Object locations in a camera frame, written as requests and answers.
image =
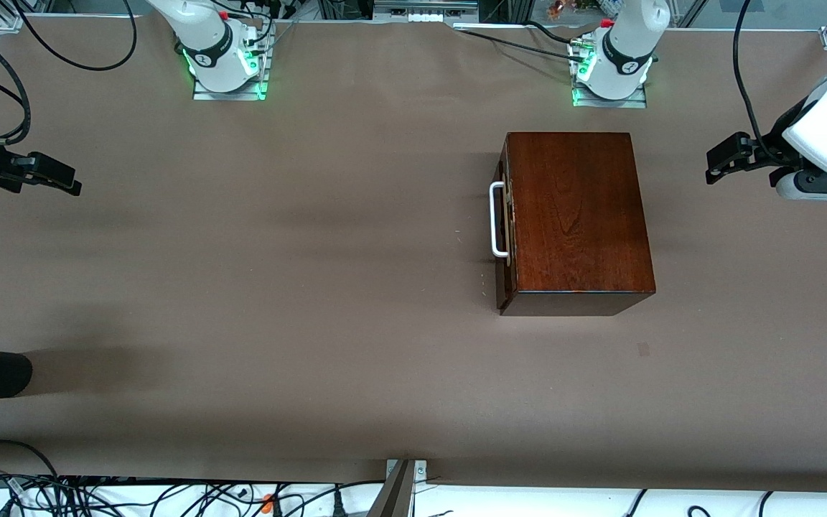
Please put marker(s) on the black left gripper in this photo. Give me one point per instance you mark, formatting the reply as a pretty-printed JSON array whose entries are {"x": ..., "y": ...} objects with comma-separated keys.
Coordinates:
[{"x": 770, "y": 149}]

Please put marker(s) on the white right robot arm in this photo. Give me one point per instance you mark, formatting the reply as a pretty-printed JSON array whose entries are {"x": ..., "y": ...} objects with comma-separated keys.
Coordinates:
[{"x": 209, "y": 64}]

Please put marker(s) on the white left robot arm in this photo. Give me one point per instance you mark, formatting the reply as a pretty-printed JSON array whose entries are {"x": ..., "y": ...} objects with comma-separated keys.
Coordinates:
[{"x": 622, "y": 72}]

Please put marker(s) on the dark wooden drawer cabinet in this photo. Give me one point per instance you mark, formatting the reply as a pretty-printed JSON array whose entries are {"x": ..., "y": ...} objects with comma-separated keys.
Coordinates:
[{"x": 578, "y": 215}]

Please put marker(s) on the small orange object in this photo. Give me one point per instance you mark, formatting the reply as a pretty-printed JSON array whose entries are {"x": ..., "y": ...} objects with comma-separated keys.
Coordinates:
[{"x": 555, "y": 8}]

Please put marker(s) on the brown table cover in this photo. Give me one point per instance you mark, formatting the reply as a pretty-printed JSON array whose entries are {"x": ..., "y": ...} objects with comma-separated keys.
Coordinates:
[{"x": 313, "y": 359}]

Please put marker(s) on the orange connector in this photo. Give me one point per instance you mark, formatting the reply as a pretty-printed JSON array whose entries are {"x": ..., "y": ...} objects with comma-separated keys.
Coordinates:
[{"x": 267, "y": 502}]

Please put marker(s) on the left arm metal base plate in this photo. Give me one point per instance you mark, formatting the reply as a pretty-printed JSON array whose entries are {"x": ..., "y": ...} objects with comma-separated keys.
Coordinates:
[{"x": 607, "y": 103}]

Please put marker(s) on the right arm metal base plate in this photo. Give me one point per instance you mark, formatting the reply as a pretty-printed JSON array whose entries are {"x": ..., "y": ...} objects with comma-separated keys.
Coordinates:
[{"x": 230, "y": 93}]

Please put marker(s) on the metal mounting bracket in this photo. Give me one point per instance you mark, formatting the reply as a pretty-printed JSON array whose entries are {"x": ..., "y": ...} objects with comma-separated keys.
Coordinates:
[{"x": 419, "y": 470}]

